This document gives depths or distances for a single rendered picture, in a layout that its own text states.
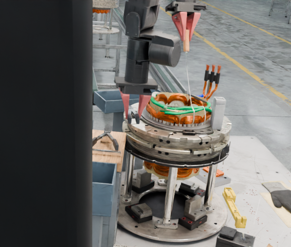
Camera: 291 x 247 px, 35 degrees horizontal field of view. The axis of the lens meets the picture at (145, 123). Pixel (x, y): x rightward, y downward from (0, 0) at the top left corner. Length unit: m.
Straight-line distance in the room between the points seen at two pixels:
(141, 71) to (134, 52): 0.05
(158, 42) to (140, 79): 0.10
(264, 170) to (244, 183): 0.16
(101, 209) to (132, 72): 0.33
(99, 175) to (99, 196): 0.10
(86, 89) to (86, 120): 0.01
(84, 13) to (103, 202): 0.90
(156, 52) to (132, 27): 0.08
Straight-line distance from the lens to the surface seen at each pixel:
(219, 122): 1.33
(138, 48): 1.10
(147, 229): 1.38
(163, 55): 1.08
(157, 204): 1.54
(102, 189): 1.05
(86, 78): 0.20
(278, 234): 1.51
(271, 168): 1.93
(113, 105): 1.58
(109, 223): 1.23
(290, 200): 1.68
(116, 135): 1.29
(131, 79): 1.12
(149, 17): 1.09
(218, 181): 1.70
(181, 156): 1.28
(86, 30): 0.19
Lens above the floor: 1.57
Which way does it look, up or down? 21 degrees down
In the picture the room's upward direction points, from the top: 6 degrees clockwise
